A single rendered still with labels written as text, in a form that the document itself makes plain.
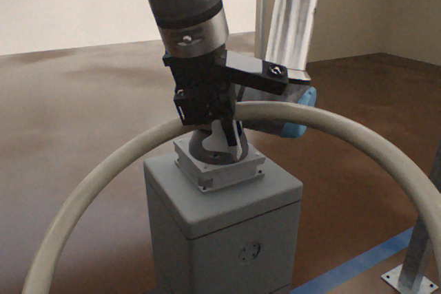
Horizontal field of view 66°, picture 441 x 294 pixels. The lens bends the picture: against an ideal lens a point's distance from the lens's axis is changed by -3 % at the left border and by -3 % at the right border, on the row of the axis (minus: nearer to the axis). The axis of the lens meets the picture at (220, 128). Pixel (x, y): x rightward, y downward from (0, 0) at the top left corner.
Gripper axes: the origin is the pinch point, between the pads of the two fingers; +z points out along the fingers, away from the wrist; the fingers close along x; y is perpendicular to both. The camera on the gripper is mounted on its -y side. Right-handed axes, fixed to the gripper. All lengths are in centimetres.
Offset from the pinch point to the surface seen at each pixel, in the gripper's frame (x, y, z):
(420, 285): -36, -65, 151
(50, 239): 21.7, 22.4, -8.2
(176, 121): 2.1, 8.6, -8.5
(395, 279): -39, -54, 150
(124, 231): -67, 98, 131
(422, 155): -173, -121, 212
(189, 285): 0, 25, 56
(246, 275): -7, 10, 66
